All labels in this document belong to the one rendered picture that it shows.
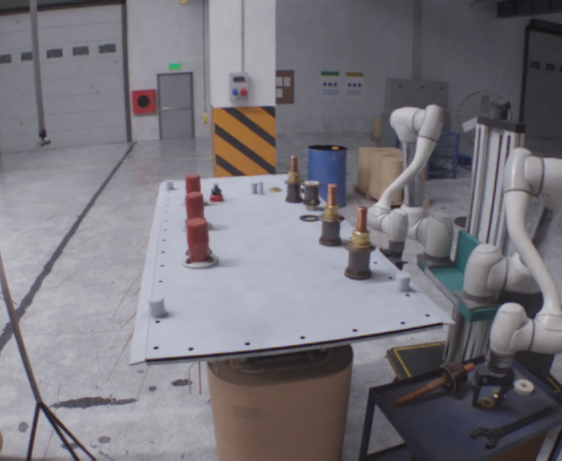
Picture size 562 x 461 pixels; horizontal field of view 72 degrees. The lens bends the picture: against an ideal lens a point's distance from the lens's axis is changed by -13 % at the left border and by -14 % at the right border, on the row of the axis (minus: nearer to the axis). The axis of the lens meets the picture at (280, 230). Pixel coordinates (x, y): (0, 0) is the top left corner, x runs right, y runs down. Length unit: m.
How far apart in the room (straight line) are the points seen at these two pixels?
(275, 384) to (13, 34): 15.13
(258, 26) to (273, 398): 5.81
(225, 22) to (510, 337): 5.85
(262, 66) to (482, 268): 5.16
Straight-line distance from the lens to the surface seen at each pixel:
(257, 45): 6.61
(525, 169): 1.62
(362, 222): 1.26
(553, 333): 1.50
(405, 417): 1.56
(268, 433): 1.47
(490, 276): 2.06
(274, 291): 1.22
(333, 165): 6.49
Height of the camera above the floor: 1.93
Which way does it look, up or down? 20 degrees down
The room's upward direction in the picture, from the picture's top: straight up
